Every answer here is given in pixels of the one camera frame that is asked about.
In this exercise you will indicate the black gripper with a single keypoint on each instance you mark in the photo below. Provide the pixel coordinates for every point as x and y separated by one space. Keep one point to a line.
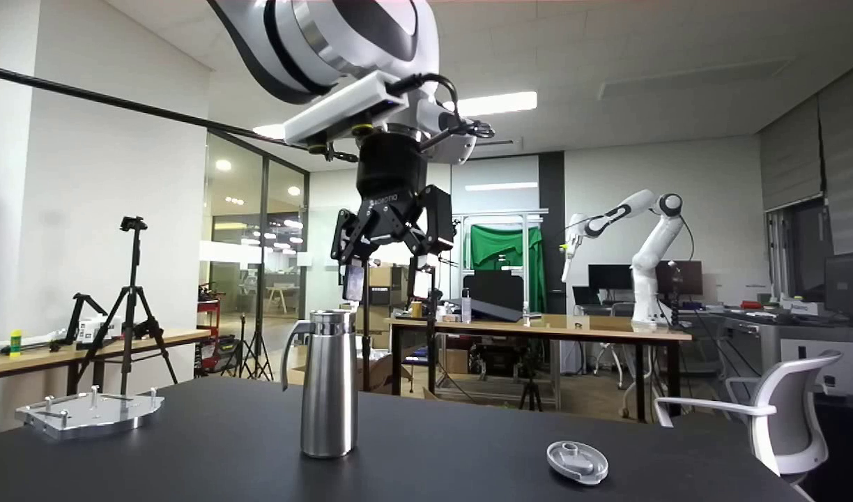
391 171

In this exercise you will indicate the stainless steel flask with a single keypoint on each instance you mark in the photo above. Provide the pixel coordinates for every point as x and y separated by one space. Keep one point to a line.
329 401

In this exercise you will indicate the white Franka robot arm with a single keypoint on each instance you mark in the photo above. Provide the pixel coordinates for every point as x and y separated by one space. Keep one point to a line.
331 38

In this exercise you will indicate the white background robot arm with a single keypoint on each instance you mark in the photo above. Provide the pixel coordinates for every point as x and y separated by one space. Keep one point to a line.
649 270

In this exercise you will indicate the black jointed stand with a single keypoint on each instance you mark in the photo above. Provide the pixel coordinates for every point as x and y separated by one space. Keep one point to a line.
432 326

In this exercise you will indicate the small clear bottle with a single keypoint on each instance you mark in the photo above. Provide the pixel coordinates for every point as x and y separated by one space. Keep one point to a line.
465 309

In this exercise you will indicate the green cloth backdrop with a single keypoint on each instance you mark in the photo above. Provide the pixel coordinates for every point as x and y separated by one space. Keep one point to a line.
506 247

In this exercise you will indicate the tilted black monitor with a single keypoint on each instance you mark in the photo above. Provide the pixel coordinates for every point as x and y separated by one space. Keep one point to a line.
490 295

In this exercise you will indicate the black boom stand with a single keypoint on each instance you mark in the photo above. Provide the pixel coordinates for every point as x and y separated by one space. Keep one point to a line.
366 358

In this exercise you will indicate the glass office partition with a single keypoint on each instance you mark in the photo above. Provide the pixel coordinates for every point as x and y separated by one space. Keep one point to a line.
248 241

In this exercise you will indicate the long ceiling light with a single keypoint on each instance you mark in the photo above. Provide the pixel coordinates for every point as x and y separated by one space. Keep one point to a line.
499 105

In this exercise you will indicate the wooden table with black legs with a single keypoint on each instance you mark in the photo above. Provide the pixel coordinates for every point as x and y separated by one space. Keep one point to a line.
539 327

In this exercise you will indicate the black background tripod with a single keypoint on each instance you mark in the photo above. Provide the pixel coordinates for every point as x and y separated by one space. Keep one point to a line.
258 351

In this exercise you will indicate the black desktop monitor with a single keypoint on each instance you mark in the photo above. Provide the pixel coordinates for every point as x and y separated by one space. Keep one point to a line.
607 280

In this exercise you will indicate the dark reddish monitor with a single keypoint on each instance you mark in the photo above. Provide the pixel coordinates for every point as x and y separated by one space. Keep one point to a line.
681 280

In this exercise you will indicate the black boom pole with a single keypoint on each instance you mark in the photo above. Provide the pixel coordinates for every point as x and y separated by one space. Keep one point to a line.
121 101

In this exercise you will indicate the small black tripod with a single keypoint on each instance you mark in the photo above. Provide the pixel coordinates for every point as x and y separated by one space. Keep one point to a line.
78 319

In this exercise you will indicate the white object on table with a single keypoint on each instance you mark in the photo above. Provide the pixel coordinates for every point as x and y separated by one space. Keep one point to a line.
88 416

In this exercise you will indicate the wooden side bench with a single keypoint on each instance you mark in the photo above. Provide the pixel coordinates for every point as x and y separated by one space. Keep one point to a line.
36 358

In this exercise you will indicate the small green yellow object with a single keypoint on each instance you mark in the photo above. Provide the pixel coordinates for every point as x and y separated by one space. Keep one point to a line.
15 342

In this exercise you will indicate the grey window blind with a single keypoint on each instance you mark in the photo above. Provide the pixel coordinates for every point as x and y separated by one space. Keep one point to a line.
821 140

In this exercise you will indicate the white office chair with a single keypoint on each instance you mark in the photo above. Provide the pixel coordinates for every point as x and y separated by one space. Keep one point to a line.
793 420

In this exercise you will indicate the white drawer cabinet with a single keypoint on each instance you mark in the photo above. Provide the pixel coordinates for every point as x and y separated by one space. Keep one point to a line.
821 367

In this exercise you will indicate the black monitor by window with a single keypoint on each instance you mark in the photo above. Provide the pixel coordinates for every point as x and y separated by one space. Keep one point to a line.
849 282

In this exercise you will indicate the white metal frame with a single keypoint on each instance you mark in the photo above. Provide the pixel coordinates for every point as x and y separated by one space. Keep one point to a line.
499 215

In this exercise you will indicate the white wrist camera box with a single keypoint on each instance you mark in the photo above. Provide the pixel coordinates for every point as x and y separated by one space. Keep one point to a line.
343 107

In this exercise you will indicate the tall black camera tripod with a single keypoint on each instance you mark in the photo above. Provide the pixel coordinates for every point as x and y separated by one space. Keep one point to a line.
129 309

